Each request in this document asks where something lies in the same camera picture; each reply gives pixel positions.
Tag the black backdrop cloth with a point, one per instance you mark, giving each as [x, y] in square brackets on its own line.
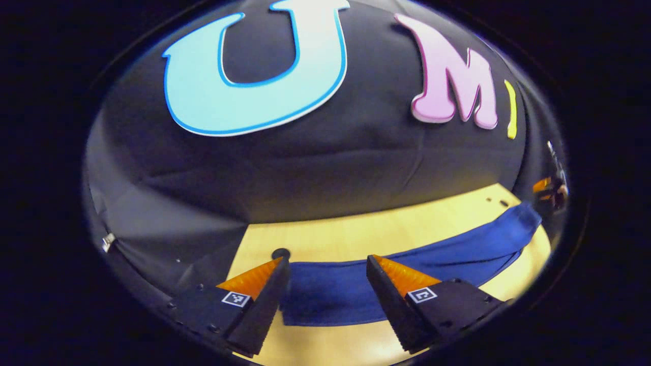
[330, 168]

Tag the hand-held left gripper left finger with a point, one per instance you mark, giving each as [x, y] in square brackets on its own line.
[262, 315]

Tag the silver metal clip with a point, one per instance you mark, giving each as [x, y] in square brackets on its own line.
[108, 242]

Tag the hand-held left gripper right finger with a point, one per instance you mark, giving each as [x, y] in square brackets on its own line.
[391, 315]

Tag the blue denim jeans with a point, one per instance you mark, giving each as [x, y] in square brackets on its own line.
[330, 295]

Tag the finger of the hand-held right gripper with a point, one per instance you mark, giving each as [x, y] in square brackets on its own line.
[542, 185]

